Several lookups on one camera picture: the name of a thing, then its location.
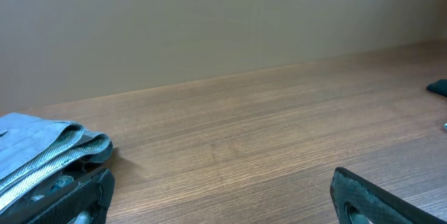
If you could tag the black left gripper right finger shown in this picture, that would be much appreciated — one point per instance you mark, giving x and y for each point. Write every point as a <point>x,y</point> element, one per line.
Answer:
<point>356,200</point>

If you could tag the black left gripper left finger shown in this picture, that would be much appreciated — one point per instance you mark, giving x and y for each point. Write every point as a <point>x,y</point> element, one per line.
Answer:
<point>90,194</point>

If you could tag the black shorts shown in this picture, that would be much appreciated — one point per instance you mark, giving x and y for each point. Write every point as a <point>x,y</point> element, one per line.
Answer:
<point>439,87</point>

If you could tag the folded grey trousers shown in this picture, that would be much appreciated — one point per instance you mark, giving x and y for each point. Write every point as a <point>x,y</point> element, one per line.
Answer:
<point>40,156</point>

